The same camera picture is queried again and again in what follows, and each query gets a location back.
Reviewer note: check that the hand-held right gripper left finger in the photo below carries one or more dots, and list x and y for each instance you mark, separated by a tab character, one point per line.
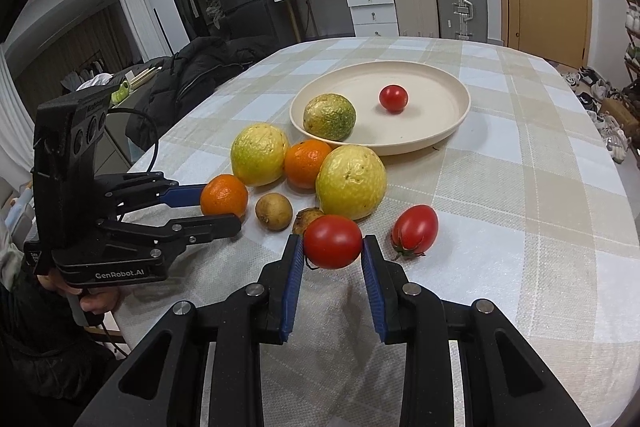
292	297

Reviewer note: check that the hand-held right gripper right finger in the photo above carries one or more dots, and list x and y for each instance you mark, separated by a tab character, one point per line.
374	292

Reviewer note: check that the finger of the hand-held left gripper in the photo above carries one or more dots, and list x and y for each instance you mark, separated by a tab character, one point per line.
185	195
210	227

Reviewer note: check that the orange mandarin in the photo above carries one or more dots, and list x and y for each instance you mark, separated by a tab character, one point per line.
306	164
224	196

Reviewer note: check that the small round brown fruit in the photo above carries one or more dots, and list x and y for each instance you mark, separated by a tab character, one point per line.
273	211

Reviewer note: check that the oblong red tomato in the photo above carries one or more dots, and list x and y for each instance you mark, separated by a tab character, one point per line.
415	231

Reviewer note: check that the small brown fruit with stem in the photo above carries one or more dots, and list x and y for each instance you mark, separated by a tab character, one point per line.
305	219

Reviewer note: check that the large yellow citrus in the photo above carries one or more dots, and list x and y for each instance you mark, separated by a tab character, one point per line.
351	181

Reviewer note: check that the green yellow citrus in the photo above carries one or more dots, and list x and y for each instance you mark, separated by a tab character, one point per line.
330	117

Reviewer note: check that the cream round plate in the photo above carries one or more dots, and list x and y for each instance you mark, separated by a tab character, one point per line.
425	117

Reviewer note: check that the small round red tomato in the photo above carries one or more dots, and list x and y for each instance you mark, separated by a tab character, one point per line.
393	98

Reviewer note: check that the person's left forearm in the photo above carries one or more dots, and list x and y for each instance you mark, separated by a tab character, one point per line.
35	342

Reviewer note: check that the person's left hand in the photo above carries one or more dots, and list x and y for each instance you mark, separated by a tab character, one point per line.
97	302

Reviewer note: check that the black jacket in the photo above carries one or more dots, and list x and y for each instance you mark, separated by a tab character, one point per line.
185	82

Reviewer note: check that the green cup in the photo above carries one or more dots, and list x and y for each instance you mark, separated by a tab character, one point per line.
120	93

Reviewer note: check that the wooden sticks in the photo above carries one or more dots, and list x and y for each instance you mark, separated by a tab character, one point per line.
145	76

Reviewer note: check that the white cloth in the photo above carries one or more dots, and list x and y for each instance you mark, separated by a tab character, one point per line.
95	83

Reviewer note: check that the white drawer cabinet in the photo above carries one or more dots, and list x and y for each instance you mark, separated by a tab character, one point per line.
372	14

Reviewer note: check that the group of sneakers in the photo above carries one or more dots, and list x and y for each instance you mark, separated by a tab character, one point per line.
600	107

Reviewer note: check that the silver suitcase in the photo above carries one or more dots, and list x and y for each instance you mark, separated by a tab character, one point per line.
460	2

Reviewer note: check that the brown cardboard box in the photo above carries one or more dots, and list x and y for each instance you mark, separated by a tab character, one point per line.
617	112

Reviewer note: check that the wooden shoe rack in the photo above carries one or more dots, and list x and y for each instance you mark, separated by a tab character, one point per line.
632	37

